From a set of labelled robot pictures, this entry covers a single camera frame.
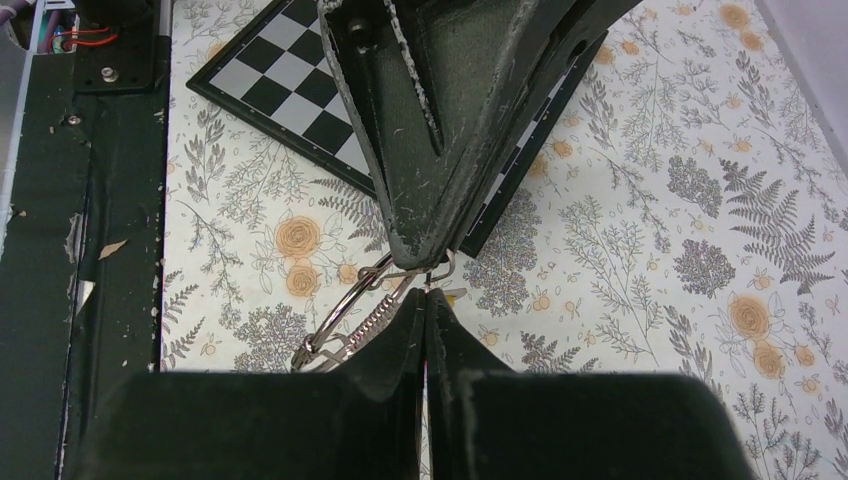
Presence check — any silver keyring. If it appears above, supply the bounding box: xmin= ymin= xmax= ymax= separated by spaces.
xmin=290 ymin=250 xmax=456 ymax=373

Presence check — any black white chessboard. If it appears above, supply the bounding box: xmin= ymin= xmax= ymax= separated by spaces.
xmin=187 ymin=1 xmax=603 ymax=258

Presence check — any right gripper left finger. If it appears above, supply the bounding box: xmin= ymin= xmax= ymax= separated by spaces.
xmin=70 ymin=289 xmax=426 ymax=479

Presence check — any floral patterned mat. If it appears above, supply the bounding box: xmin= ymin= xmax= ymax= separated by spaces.
xmin=160 ymin=1 xmax=847 ymax=479

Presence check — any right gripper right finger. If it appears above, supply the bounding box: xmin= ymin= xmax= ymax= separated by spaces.
xmin=426 ymin=290 xmax=752 ymax=479

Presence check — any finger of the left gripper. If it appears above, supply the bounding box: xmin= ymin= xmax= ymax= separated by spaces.
xmin=450 ymin=1 xmax=639 ymax=258
xmin=317 ymin=1 xmax=550 ymax=269

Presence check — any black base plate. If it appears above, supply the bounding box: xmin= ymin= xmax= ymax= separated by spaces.
xmin=1 ymin=1 xmax=173 ymax=479

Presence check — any key with yellow tag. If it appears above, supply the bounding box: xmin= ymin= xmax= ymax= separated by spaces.
xmin=439 ymin=287 xmax=468 ymax=307

